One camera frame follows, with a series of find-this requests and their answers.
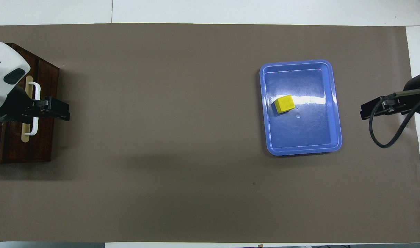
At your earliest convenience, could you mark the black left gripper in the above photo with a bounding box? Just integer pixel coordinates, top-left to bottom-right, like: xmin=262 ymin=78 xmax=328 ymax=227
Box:
xmin=0 ymin=85 xmax=70 ymax=123

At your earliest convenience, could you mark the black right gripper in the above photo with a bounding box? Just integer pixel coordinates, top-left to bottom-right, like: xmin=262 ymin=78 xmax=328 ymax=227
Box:
xmin=360 ymin=74 xmax=420 ymax=121

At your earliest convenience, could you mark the wooden drawer with white handle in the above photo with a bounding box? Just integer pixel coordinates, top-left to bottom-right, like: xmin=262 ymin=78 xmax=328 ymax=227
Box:
xmin=0 ymin=44 xmax=60 ymax=163

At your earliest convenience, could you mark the yellow cube block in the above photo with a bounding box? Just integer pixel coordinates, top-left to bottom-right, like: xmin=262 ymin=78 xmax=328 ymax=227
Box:
xmin=273 ymin=95 xmax=296 ymax=114

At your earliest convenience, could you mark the blue plastic tray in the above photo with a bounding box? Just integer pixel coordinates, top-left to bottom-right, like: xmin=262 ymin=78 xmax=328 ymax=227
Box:
xmin=259 ymin=59 xmax=343 ymax=156

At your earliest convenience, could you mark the brown paper table mat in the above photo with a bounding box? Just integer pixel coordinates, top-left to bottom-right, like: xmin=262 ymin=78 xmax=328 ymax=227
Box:
xmin=0 ymin=23 xmax=420 ymax=243

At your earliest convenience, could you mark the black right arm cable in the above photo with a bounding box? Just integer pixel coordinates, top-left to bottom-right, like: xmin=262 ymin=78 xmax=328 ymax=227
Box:
xmin=368 ymin=89 xmax=420 ymax=149

